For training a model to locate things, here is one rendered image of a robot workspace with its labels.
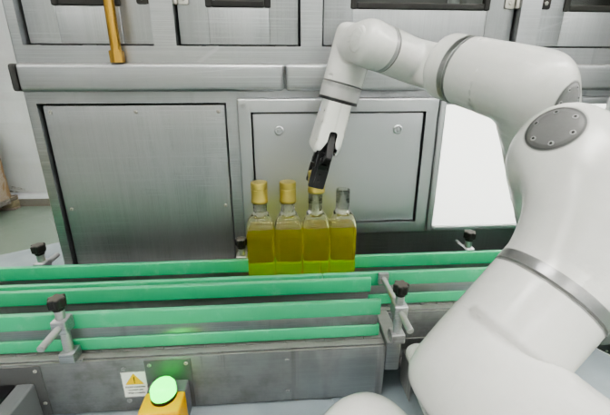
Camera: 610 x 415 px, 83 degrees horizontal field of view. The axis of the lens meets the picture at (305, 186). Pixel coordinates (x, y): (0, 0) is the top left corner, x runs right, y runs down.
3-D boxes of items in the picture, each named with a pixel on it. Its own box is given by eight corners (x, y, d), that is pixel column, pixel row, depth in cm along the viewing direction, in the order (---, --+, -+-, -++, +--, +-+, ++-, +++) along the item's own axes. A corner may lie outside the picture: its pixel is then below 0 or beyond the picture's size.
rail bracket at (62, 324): (87, 353, 64) (72, 291, 60) (63, 388, 57) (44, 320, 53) (64, 355, 64) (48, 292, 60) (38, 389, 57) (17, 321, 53)
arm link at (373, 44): (420, 32, 55) (378, 11, 50) (398, 98, 58) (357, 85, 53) (361, 30, 67) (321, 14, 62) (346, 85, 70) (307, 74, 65)
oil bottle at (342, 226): (349, 288, 83) (352, 205, 77) (353, 302, 78) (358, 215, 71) (326, 289, 83) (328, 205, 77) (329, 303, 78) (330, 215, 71)
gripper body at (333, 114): (317, 88, 70) (303, 142, 73) (324, 90, 60) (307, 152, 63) (352, 97, 71) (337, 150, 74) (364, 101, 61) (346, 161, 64)
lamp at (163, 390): (180, 384, 64) (178, 370, 63) (173, 406, 60) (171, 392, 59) (155, 385, 64) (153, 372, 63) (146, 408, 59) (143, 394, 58)
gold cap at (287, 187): (296, 198, 74) (296, 178, 73) (296, 203, 71) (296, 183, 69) (280, 198, 74) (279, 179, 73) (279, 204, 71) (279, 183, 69)
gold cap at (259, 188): (256, 206, 70) (255, 185, 68) (248, 201, 72) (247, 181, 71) (271, 202, 72) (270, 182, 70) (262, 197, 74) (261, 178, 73)
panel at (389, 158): (572, 222, 96) (605, 96, 86) (581, 227, 93) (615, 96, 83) (245, 232, 90) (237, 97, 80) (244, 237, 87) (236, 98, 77)
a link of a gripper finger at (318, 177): (316, 153, 67) (307, 185, 69) (318, 156, 64) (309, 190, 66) (331, 156, 67) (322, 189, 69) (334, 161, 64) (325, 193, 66)
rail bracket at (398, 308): (387, 303, 77) (391, 253, 73) (415, 363, 61) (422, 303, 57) (373, 304, 77) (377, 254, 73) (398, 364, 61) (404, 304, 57)
